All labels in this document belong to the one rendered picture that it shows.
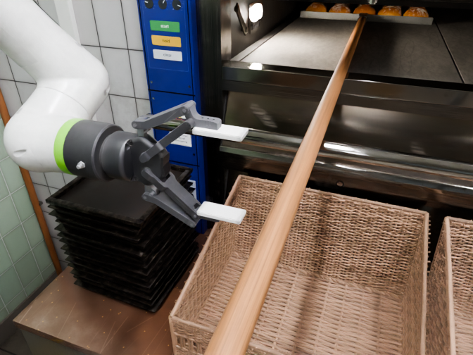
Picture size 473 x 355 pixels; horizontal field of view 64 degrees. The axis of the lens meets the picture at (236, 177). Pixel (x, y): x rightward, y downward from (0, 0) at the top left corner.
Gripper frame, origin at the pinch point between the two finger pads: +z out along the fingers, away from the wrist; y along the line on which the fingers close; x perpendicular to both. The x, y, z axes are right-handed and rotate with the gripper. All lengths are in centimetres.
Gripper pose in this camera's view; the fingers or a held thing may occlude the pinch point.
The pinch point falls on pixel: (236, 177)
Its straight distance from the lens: 53.5
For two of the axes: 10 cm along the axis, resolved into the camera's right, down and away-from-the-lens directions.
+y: -0.1, 8.5, 5.2
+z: 9.4, 1.8, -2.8
